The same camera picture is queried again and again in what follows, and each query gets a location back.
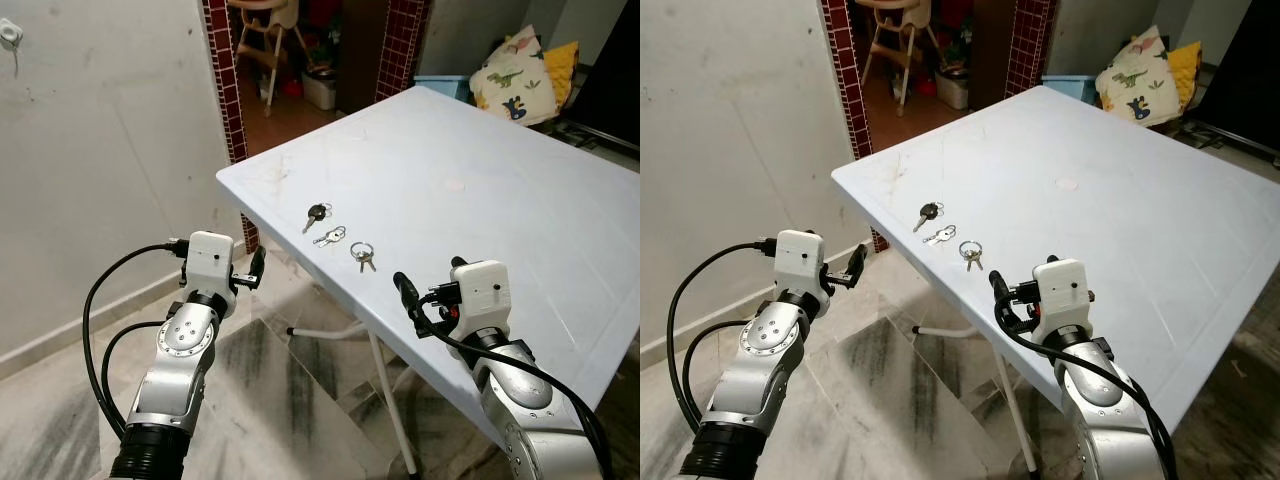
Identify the white plastic table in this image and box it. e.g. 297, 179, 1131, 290
216, 85, 641, 451
830, 85, 1280, 436

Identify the white metal table leg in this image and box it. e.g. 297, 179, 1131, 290
911, 323, 1038, 473
287, 322, 419, 477

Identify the red brick tile pillar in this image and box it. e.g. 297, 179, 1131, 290
818, 0, 891, 252
202, 0, 260, 251
375, 0, 432, 104
1005, 0, 1059, 99

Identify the white bin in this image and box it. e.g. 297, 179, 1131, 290
302, 68, 341, 111
933, 68, 971, 111

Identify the light blue box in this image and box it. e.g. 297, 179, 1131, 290
413, 74, 476, 104
1042, 75, 1101, 104

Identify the wooden high chair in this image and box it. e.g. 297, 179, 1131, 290
858, 0, 946, 119
232, 0, 311, 119

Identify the dinosaur print pillow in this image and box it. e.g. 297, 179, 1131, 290
1095, 27, 1182, 128
470, 27, 561, 128

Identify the dark wooden door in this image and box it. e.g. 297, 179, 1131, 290
335, 0, 387, 113
965, 0, 1017, 111

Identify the yellow pillow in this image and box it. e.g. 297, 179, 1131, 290
543, 40, 581, 111
1168, 40, 1204, 111

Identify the black panel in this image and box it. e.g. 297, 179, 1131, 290
1195, 0, 1280, 163
570, 0, 641, 153

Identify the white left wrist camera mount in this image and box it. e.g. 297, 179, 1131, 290
775, 230, 827, 299
185, 232, 238, 299

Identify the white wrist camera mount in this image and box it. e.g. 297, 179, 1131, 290
185, 232, 238, 299
1030, 258, 1090, 336
775, 230, 827, 299
450, 259, 514, 337

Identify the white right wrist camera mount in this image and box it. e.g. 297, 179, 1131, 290
450, 259, 514, 337
1030, 258, 1090, 336

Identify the white adhesive wall hook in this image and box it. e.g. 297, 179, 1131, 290
0, 22, 25, 76

